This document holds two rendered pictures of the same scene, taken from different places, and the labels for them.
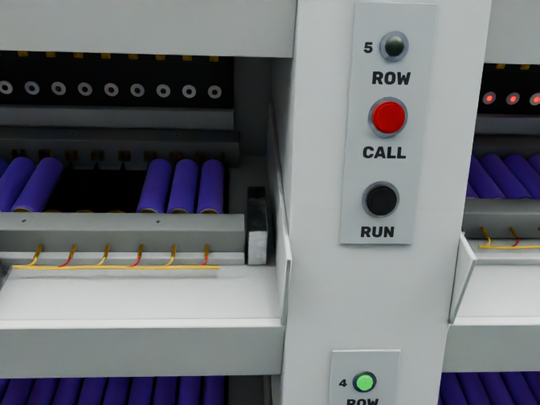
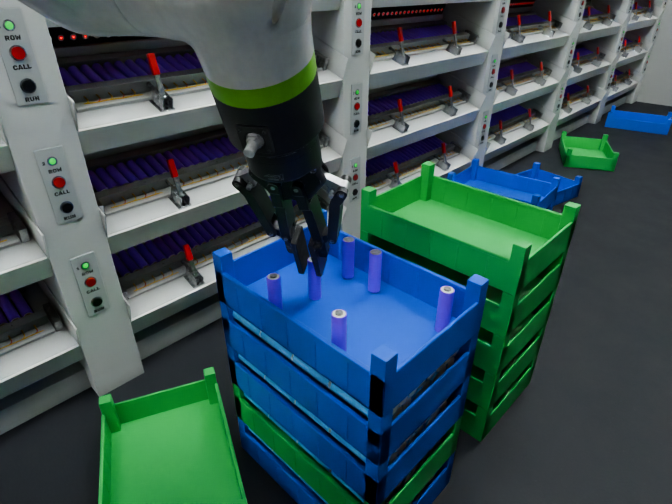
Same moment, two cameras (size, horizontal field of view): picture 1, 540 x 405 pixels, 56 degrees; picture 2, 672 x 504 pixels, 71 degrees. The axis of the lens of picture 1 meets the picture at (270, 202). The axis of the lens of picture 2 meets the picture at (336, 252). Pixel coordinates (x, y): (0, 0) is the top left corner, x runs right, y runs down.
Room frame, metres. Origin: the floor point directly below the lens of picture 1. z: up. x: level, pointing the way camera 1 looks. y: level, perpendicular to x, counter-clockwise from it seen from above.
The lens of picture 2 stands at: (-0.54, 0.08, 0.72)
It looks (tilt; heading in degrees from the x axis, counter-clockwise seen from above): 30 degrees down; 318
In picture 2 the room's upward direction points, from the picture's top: straight up
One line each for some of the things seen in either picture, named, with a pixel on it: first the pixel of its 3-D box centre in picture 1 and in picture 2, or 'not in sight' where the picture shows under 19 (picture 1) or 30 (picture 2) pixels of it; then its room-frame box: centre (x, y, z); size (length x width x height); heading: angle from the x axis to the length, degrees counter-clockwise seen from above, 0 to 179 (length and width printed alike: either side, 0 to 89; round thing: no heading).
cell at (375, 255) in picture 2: not in sight; (374, 271); (-0.16, -0.33, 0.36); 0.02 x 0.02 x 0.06
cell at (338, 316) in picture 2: not in sight; (339, 334); (-0.23, -0.21, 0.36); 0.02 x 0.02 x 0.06
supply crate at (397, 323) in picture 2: not in sight; (343, 290); (-0.17, -0.27, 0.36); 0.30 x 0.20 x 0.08; 4
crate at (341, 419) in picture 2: not in sight; (343, 337); (-0.17, -0.27, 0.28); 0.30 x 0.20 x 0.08; 4
